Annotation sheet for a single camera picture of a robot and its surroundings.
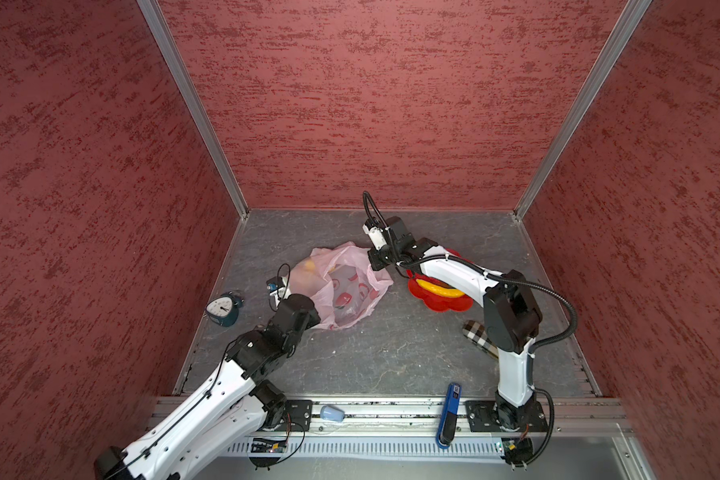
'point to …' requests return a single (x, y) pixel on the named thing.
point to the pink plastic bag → (340, 282)
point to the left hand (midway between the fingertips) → (309, 308)
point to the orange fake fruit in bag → (310, 265)
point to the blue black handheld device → (448, 419)
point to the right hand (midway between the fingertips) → (369, 259)
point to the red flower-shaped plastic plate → (436, 302)
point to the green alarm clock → (224, 308)
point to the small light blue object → (331, 413)
